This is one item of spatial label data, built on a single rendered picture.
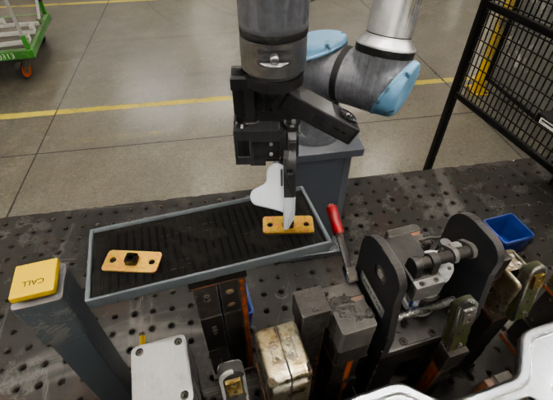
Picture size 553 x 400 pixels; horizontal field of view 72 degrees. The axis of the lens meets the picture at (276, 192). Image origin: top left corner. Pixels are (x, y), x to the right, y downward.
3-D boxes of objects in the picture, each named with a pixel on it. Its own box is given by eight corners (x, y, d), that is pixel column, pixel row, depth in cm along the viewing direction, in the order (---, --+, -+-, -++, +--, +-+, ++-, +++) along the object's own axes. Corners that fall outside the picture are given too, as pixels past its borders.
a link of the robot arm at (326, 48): (305, 76, 94) (309, 19, 85) (355, 90, 89) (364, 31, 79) (279, 95, 87) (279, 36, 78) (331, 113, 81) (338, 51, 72)
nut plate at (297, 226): (262, 234, 62) (262, 230, 61) (262, 217, 65) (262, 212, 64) (314, 233, 62) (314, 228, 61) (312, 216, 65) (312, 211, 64)
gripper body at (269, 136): (239, 136, 55) (232, 55, 47) (298, 135, 56) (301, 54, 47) (236, 170, 50) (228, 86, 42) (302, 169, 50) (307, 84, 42)
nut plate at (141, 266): (100, 271, 57) (98, 266, 56) (109, 250, 60) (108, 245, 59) (155, 273, 57) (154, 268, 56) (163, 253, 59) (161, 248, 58)
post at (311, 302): (294, 407, 85) (302, 318, 58) (286, 384, 89) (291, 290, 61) (314, 400, 86) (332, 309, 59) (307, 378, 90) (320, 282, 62)
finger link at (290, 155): (281, 194, 52) (280, 130, 51) (294, 193, 52) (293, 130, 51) (282, 199, 48) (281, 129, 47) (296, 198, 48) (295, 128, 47)
